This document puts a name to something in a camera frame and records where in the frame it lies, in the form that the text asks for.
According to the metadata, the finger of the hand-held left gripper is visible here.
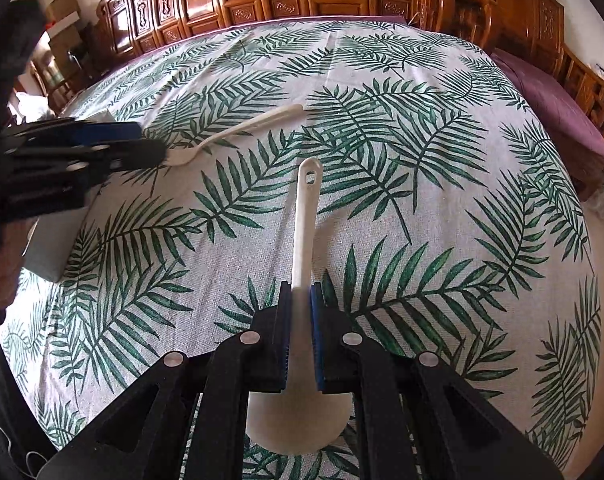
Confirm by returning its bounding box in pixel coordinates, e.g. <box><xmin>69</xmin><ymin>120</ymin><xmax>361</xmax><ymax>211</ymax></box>
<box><xmin>2</xmin><ymin>119</ymin><xmax>143</xmax><ymax>150</ymax></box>
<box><xmin>9</xmin><ymin>139</ymin><xmax>169</xmax><ymax>175</ymax></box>

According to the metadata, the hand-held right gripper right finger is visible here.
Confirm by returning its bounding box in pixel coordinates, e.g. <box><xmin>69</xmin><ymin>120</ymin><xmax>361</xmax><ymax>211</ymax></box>
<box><xmin>311</xmin><ymin>281</ymin><xmax>565</xmax><ymax>480</ymax></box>

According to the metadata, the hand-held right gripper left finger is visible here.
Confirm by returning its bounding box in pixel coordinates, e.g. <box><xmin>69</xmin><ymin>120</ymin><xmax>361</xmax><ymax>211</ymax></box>
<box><xmin>36</xmin><ymin>281</ymin><xmax>291</xmax><ymax>480</ymax></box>

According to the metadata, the white rice paddle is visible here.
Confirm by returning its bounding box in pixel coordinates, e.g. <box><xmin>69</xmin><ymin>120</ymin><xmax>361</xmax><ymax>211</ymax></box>
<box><xmin>245</xmin><ymin>157</ymin><xmax>355</xmax><ymax>456</ymax></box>

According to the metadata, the white plastic fork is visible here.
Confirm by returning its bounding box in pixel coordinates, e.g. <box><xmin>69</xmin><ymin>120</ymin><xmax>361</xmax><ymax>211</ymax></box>
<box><xmin>163</xmin><ymin>104</ymin><xmax>304</xmax><ymax>167</ymax></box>

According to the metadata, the grey utensil tray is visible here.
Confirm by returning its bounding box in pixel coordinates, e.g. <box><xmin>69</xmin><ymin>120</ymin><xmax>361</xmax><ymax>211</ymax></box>
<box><xmin>24</xmin><ymin>110</ymin><xmax>115</xmax><ymax>283</ymax></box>

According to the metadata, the clear plastic bag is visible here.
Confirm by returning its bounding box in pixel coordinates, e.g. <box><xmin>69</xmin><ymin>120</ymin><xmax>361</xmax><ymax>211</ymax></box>
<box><xmin>12</xmin><ymin>92</ymin><xmax>50</xmax><ymax>123</ymax></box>

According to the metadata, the dark wooden chair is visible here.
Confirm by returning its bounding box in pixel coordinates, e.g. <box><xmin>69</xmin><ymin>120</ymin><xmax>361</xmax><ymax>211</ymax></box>
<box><xmin>32</xmin><ymin>55</ymin><xmax>82</xmax><ymax>111</ymax></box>

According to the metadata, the cardboard box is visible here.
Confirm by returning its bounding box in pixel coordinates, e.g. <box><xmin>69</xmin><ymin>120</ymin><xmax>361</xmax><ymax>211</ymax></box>
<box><xmin>49</xmin><ymin>25</ymin><xmax>82</xmax><ymax>51</ymax></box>
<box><xmin>48</xmin><ymin>0</ymin><xmax>80</xmax><ymax>21</ymax></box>

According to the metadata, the leaf print tablecloth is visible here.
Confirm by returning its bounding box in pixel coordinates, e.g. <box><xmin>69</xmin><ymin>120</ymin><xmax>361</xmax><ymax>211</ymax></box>
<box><xmin>0</xmin><ymin>19</ymin><xmax>603</xmax><ymax>480</ymax></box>

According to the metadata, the purple bench cushion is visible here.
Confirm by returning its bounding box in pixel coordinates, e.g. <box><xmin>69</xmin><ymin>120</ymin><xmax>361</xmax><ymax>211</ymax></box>
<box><xmin>227</xmin><ymin>14</ymin><xmax>407</xmax><ymax>28</ymax></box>

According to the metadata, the person's black clothing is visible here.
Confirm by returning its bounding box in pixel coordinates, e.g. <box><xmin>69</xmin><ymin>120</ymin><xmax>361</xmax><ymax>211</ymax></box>
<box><xmin>0</xmin><ymin>332</ymin><xmax>57</xmax><ymax>480</ymax></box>

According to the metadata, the purple armchair cushion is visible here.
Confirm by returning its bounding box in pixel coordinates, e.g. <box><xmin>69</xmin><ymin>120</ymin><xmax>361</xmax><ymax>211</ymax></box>
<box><xmin>492</xmin><ymin>49</ymin><xmax>604</xmax><ymax>158</ymax></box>

